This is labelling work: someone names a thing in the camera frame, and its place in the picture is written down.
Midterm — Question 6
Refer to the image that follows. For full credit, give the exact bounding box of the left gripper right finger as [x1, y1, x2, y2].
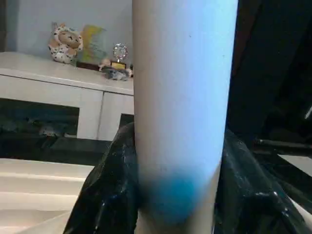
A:
[211, 128, 308, 234]

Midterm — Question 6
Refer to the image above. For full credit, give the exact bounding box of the white plastic table top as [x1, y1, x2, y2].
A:
[0, 157, 96, 234]

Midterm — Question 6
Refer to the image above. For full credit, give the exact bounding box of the white plastic table leg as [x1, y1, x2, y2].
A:
[131, 0, 239, 234]

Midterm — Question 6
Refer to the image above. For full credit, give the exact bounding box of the crystal trophy gold base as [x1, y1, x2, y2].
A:
[110, 42, 130, 71]

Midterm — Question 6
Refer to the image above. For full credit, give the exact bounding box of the beige plush toy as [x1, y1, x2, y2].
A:
[48, 21, 84, 64]

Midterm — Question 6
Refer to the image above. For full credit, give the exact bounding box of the small framed picture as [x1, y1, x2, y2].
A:
[76, 23, 108, 71]

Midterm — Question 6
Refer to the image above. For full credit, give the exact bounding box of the dark long bar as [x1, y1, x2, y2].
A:
[253, 138, 312, 150]

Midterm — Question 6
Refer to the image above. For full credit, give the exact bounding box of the black work mat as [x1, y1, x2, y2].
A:
[0, 135, 117, 167]

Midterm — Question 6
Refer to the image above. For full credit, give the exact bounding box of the dark clutter on cabinet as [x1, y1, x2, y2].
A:
[98, 63, 134, 81]

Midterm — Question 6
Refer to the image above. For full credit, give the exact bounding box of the white sideboard cabinet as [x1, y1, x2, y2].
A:
[0, 50, 135, 141]

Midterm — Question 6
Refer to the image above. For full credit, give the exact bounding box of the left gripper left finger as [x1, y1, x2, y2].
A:
[64, 121, 141, 234]

